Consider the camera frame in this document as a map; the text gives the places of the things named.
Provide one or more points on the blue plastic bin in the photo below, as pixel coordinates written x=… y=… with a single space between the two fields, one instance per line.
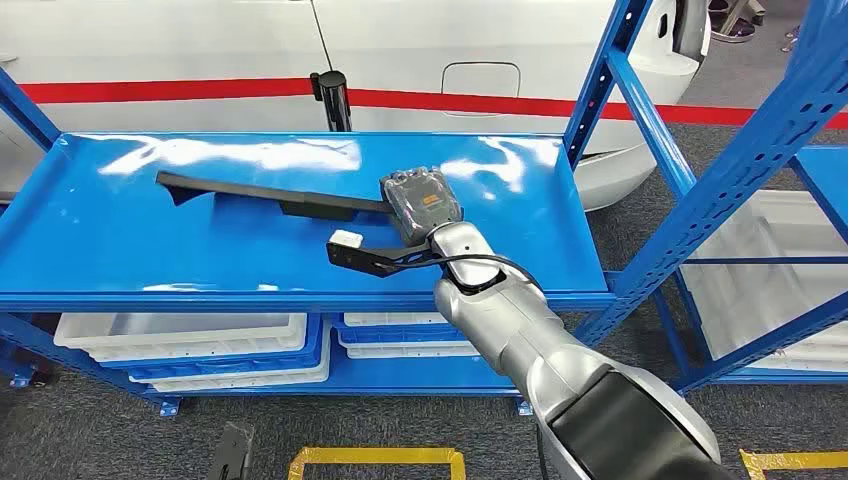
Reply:
x=397 y=334
x=265 y=364

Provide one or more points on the black camera bracket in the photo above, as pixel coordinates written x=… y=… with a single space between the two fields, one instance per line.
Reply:
x=228 y=454
x=371 y=260

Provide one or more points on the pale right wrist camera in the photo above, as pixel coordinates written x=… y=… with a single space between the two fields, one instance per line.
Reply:
x=346 y=238

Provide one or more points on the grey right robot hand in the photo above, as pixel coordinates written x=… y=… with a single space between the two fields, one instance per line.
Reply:
x=420 y=202

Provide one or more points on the red barrier belt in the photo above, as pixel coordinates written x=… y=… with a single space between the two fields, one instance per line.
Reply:
x=166 y=89

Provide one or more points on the white car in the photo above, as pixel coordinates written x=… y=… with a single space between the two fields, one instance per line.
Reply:
x=199 y=40

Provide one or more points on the yellow floor tape square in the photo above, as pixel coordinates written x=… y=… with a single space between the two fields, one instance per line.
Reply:
x=378 y=455
x=795 y=458

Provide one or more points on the grey metal stand base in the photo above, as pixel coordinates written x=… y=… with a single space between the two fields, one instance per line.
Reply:
x=735 y=26

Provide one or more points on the black stanchion post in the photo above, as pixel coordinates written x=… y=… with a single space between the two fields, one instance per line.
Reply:
x=331 y=99

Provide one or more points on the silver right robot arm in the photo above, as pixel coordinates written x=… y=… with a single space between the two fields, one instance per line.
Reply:
x=517 y=331

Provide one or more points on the black right camera bracket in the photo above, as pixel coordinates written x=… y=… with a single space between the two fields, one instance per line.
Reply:
x=371 y=260

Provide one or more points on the long black plastic part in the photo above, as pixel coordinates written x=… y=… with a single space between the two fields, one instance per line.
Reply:
x=265 y=192

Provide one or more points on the black left camera bracket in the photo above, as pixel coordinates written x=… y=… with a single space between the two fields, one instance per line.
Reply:
x=228 y=454

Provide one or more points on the blue metal shelf rack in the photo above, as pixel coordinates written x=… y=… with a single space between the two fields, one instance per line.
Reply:
x=821 y=172
x=199 y=232

